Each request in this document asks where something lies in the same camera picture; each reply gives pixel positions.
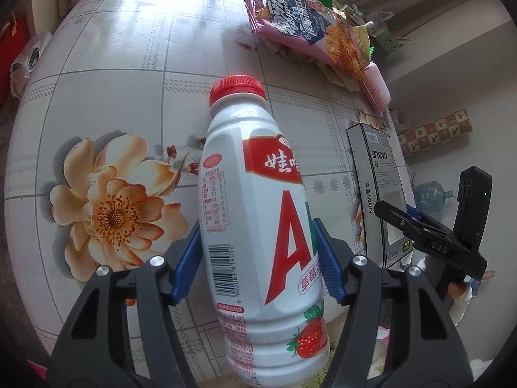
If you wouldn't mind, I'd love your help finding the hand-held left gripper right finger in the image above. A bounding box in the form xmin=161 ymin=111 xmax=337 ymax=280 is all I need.
xmin=312 ymin=217 xmax=472 ymax=388

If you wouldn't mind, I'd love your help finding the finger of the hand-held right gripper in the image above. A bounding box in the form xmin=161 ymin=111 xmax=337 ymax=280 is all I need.
xmin=374 ymin=201 xmax=487 ymax=280
xmin=406 ymin=204 xmax=429 ymax=224

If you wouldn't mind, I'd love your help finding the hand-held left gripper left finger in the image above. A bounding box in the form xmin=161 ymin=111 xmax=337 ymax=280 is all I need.
xmin=47 ymin=219 xmax=203 ymax=388

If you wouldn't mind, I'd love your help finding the white cable box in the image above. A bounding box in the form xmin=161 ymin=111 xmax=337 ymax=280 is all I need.
xmin=346 ymin=123 xmax=415 ymax=269

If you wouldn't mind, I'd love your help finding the white strawberry milk bottle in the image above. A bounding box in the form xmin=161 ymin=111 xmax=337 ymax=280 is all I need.
xmin=198 ymin=75 xmax=330 ymax=385

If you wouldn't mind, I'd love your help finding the pink snack bag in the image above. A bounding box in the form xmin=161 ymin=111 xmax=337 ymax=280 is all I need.
xmin=244 ymin=0 xmax=372 ymax=81

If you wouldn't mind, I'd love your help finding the large water jug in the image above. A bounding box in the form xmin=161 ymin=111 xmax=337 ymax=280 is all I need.
xmin=413 ymin=180 xmax=459 ymax=215

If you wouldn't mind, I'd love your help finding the tile-patterned roll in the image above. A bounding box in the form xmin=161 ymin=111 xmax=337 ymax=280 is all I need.
xmin=398 ymin=109 xmax=472 ymax=156

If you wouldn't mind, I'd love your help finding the pink sponge cloth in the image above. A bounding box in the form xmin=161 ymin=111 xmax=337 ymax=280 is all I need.
xmin=359 ymin=62 xmax=392 ymax=113

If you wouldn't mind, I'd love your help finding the green storage basket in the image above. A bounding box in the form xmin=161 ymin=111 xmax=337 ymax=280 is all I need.
xmin=372 ymin=28 xmax=405 ymax=55

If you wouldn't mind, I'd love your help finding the floral tablecloth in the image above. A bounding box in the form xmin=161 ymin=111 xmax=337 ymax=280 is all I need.
xmin=4 ymin=0 xmax=413 ymax=372

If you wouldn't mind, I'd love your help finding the white plastic bag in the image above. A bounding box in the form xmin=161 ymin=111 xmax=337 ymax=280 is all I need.
xmin=10 ymin=31 xmax=53 ymax=98

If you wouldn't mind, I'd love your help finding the red gift bag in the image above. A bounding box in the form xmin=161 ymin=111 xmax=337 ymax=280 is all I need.
xmin=0 ymin=12 xmax=31 ymax=106

